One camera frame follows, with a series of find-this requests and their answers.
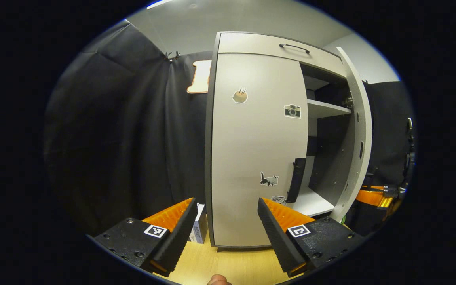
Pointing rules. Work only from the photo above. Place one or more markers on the white cabinet door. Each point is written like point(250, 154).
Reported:
point(251, 150)
point(356, 130)

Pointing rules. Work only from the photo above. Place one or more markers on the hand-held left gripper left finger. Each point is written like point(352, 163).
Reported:
point(176, 241)

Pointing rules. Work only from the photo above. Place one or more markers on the white cabinet shelf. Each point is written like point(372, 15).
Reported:
point(325, 109)

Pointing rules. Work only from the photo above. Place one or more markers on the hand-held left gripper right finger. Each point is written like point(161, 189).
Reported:
point(277, 237)

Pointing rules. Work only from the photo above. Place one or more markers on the black backdrop cloth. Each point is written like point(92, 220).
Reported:
point(113, 138)

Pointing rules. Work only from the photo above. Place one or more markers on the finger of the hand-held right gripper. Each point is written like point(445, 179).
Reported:
point(372, 196)

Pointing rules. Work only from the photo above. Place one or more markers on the white double-door shoe cabinet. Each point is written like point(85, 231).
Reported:
point(331, 158)

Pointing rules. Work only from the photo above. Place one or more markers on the small white box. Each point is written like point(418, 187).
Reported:
point(200, 227)

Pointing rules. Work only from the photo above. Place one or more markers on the white cabinet drawer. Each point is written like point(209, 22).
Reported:
point(251, 44)

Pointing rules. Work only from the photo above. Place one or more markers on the metal door hinge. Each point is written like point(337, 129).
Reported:
point(348, 102)

